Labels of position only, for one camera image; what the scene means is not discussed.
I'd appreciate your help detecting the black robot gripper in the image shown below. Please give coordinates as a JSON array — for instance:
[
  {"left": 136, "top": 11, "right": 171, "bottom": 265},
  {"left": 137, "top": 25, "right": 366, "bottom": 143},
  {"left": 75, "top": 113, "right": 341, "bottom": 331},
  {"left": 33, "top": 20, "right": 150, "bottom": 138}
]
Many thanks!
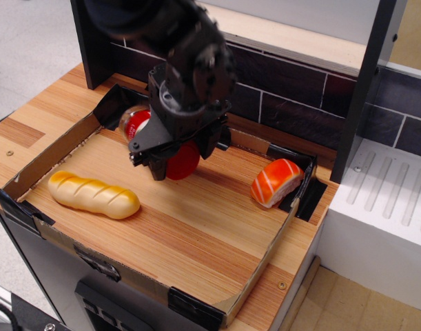
[{"left": 130, "top": 63, "right": 236, "bottom": 181}]

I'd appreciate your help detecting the red-capped basil spice bottle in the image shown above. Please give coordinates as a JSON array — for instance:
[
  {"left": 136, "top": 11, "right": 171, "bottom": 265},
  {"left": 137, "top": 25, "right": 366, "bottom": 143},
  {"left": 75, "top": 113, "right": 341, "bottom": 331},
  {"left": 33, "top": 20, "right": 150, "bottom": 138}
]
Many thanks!
[{"left": 119, "top": 105, "right": 201, "bottom": 180}]

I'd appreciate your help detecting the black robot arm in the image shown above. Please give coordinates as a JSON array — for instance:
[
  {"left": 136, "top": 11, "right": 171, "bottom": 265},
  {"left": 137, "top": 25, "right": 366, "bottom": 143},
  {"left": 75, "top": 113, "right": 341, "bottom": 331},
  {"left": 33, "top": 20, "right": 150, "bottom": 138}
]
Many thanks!
[{"left": 85, "top": 1, "right": 236, "bottom": 181}]

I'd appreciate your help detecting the taped cardboard fence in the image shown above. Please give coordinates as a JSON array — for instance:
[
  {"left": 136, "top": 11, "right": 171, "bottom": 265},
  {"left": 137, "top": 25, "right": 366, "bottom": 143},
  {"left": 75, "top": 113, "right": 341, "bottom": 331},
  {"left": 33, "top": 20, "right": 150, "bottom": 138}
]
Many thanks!
[{"left": 0, "top": 82, "right": 336, "bottom": 330}]

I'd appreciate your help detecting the toy salmon nigiri sushi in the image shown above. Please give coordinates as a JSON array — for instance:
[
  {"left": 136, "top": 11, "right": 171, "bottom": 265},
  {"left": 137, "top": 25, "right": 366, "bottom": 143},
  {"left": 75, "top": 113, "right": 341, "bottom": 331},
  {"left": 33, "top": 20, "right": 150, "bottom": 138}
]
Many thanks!
[{"left": 249, "top": 159, "right": 305, "bottom": 208}]

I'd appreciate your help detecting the toy bread loaf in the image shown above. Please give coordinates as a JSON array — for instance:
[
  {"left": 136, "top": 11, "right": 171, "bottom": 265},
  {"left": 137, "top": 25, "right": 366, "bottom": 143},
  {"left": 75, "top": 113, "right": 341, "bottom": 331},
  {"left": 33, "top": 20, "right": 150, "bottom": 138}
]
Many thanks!
[{"left": 48, "top": 171, "right": 141, "bottom": 220}]

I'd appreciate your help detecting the black oven control panel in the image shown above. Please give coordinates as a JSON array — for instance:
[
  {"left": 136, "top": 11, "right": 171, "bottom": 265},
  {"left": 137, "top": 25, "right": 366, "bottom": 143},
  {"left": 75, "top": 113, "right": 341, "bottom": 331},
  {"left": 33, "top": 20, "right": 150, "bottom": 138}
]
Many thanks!
[{"left": 74, "top": 281, "right": 180, "bottom": 330}]

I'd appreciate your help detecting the white toy sink drainer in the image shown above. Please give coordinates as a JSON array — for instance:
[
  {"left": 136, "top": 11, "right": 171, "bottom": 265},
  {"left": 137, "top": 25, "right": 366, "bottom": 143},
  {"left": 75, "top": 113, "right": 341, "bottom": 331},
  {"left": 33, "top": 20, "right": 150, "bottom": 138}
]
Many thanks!
[{"left": 317, "top": 139, "right": 421, "bottom": 310}]

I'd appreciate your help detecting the left dark upright post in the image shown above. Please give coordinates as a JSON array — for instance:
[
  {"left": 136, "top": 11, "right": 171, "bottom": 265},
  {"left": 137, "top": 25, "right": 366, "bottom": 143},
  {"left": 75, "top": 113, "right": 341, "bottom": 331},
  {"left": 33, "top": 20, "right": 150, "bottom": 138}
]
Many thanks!
[{"left": 70, "top": 0, "right": 114, "bottom": 90}]

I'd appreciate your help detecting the dark upright shelf post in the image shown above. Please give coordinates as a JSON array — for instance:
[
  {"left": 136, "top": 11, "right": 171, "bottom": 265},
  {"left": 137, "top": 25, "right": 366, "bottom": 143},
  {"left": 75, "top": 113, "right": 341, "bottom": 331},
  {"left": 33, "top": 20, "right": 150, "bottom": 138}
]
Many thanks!
[{"left": 330, "top": 1, "right": 397, "bottom": 183}]

